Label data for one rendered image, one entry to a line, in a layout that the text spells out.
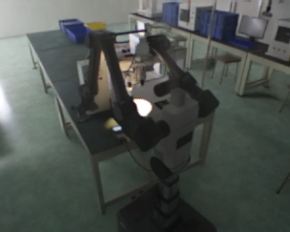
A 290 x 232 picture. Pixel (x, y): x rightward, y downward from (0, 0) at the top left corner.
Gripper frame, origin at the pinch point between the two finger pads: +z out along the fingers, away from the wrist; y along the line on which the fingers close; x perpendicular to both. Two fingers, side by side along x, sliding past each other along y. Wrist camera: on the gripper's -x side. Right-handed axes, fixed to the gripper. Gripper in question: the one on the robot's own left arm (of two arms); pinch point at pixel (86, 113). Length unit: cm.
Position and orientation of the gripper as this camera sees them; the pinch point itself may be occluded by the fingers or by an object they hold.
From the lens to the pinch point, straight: 165.0
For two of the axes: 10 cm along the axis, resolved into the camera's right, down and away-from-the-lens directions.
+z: -3.3, 5.2, 7.9
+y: -7.6, 3.6, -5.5
